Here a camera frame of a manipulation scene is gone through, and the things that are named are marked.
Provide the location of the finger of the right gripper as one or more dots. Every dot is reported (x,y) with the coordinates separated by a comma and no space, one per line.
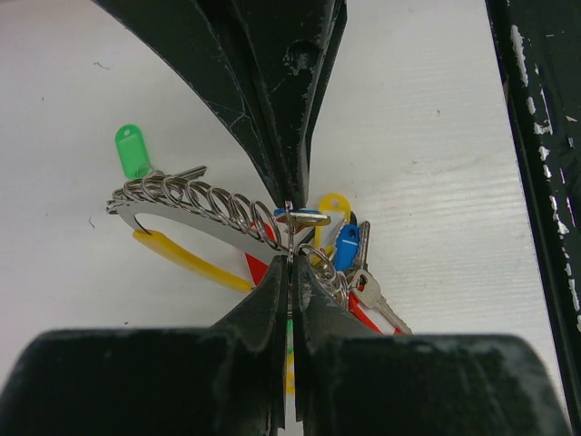
(288,49)
(180,33)

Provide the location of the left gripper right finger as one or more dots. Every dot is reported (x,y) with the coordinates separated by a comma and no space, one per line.
(351,380)

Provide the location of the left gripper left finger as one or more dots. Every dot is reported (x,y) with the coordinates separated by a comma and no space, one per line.
(226,379)

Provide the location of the green tag key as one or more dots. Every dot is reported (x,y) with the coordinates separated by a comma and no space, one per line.
(133,154)

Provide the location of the large metal keyring yellow handle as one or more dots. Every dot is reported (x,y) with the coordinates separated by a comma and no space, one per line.
(232,218)

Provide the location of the yellow key tag key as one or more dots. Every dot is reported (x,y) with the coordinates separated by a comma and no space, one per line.
(338,208)

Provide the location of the blue key tag key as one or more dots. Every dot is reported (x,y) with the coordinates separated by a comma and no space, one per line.
(301,217)

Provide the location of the red key tag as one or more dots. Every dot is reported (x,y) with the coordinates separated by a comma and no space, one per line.
(338,268)

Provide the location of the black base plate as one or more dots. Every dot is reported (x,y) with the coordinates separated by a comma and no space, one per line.
(538,52)

